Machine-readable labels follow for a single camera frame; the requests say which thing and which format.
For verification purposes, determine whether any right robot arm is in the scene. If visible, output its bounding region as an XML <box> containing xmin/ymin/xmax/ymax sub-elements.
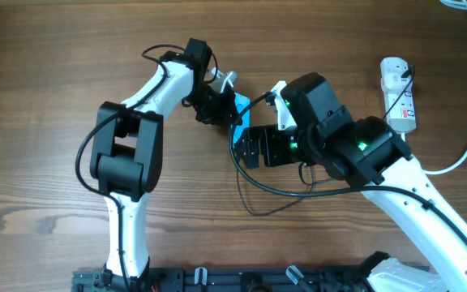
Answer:
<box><xmin>263</xmin><ymin>72</ymin><xmax>467</xmax><ymax>291</ymax></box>

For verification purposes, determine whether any white charger plug adapter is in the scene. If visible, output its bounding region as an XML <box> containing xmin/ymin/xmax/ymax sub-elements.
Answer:
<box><xmin>381</xmin><ymin>69</ymin><xmax>412</xmax><ymax>94</ymax></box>

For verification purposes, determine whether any white power strip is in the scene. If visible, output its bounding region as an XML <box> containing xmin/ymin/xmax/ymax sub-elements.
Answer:
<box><xmin>380</xmin><ymin>57</ymin><xmax>417</xmax><ymax>136</ymax></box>

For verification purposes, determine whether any blue-screen Galaxy smartphone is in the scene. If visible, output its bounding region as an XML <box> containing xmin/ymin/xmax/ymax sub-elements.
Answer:
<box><xmin>229</xmin><ymin>92</ymin><xmax>251</xmax><ymax>149</ymax></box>

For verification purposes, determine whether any black left camera cable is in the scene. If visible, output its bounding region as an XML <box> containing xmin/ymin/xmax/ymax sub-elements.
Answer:
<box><xmin>74</xmin><ymin>43</ymin><xmax>221</xmax><ymax>291</ymax></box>

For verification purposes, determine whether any black USB charging cable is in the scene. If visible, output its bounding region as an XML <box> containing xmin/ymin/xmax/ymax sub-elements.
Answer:
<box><xmin>235</xmin><ymin>64</ymin><xmax>416</xmax><ymax>217</ymax></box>

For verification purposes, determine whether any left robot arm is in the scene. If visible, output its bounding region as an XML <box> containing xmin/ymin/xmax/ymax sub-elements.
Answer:
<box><xmin>82</xmin><ymin>38</ymin><xmax>238</xmax><ymax>291</ymax></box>

